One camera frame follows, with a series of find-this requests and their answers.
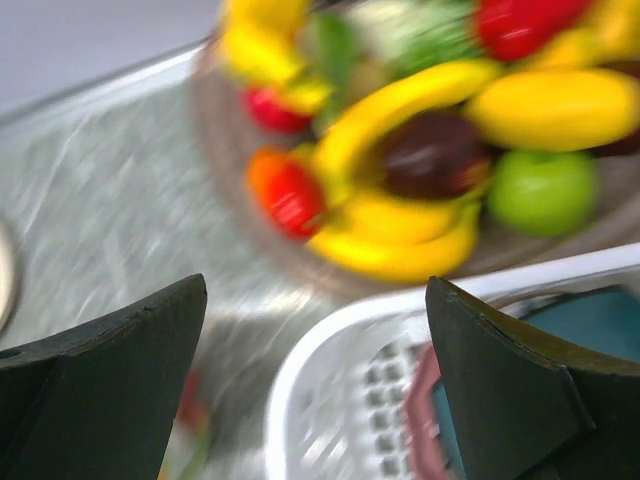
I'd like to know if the clear brown fruit bowl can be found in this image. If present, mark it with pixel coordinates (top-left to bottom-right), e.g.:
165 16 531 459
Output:
195 1 639 297

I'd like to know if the white plastic dish basket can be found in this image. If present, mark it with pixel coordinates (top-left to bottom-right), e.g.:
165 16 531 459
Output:
262 242 640 480

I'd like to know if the dark purple plum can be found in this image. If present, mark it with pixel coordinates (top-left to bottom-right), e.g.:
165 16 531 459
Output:
379 110 491 200

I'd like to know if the pink and cream plate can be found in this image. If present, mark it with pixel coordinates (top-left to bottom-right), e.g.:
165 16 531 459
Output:
0 218 21 331

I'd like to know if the red bell pepper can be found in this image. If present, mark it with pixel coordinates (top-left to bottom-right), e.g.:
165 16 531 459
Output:
473 0 592 62

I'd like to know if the pink plate in basket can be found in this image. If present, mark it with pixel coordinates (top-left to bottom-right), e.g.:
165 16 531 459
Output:
404 343 450 480

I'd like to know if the clear orange zip top bag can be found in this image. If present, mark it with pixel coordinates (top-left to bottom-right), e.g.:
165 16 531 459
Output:
158 369 212 479

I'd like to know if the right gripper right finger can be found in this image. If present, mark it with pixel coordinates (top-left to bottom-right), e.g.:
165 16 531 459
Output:
424 276 640 480

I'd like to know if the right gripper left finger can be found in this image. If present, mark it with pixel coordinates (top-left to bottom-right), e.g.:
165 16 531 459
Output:
1 274 207 479

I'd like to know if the teal plate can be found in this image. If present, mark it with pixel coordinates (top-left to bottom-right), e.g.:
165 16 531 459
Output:
432 287 640 471

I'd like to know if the yellow banana bunch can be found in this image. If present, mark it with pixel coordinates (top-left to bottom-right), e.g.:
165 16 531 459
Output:
221 0 332 115

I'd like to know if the red apple front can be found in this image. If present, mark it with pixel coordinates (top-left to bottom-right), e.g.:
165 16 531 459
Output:
243 88 312 134

